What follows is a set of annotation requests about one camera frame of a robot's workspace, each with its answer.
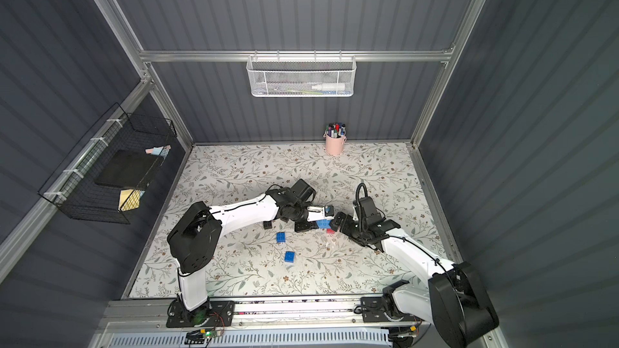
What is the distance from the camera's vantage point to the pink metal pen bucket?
112 cm

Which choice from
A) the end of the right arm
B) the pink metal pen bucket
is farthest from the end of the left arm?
Result: the pink metal pen bucket

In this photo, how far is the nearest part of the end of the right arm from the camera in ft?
2.03

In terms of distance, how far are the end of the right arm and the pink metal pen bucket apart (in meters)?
0.42

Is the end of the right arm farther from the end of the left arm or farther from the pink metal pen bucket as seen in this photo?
the pink metal pen bucket
